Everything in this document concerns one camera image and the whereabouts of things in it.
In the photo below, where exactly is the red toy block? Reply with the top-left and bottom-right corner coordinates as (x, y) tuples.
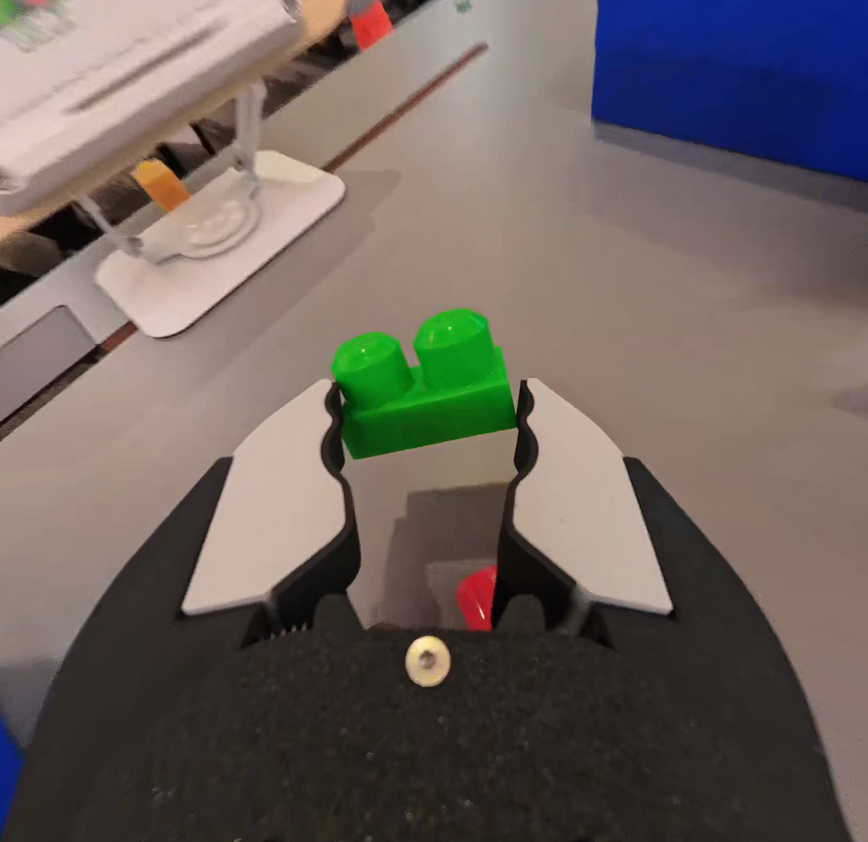
(456, 563), (500, 633)

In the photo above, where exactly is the white document stand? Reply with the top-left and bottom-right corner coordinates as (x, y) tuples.
(0, 0), (347, 338)

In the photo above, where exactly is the orange traffic cone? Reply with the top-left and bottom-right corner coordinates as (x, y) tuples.
(349, 0), (396, 49)

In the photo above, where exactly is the small orange cube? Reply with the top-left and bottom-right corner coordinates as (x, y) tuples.
(133, 161), (192, 213)

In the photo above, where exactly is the blue plastic bin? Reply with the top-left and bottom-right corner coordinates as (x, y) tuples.
(593, 0), (868, 185)

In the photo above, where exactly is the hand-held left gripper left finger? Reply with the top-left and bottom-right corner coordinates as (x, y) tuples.
(181, 381), (363, 618)

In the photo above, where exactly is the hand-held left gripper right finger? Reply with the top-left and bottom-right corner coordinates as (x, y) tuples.
(495, 378), (675, 618)

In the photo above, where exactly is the printed instruction sheet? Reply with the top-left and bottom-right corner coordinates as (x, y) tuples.
(0, 0), (302, 178)

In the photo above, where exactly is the green double toy block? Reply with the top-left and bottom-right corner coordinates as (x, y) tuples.
(331, 308), (519, 460)

